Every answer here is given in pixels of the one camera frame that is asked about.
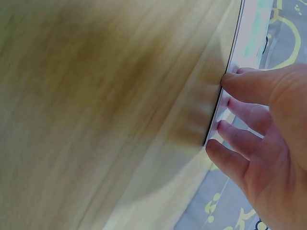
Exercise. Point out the person's right hand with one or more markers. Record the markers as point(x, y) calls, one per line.
point(283, 134)

